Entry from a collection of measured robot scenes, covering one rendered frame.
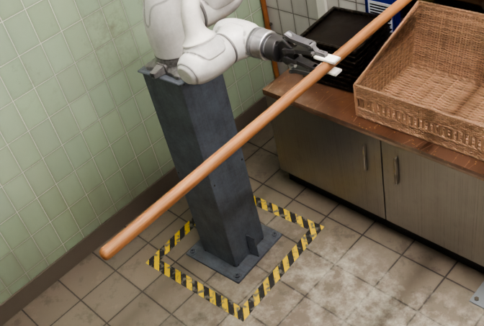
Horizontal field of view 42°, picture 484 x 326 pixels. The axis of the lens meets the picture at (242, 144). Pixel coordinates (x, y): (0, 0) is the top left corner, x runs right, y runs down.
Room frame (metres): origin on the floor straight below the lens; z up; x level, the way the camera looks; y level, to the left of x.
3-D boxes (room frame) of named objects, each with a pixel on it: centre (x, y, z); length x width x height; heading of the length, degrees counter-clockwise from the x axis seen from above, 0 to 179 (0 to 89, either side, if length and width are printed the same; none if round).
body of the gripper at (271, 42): (1.55, -0.18, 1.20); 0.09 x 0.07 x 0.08; 39
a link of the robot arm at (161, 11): (1.98, 0.14, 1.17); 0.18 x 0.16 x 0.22; 122
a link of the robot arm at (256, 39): (1.61, -0.13, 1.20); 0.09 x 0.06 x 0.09; 129
